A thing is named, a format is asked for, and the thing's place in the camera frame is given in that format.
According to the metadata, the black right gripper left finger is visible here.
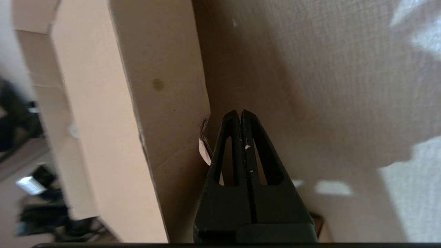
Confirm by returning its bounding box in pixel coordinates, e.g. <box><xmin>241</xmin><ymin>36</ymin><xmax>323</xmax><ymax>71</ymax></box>
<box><xmin>193</xmin><ymin>110</ymin><xmax>258</xmax><ymax>243</ymax></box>

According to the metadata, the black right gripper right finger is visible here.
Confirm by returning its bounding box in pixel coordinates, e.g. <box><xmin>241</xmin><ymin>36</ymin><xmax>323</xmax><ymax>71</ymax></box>
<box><xmin>240</xmin><ymin>110</ymin><xmax>317</xmax><ymax>228</ymax></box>

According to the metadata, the brown cardboard shoe box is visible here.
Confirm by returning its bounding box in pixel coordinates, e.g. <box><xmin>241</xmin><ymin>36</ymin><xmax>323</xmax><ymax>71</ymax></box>
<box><xmin>12</xmin><ymin>0</ymin><xmax>335</xmax><ymax>243</ymax></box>

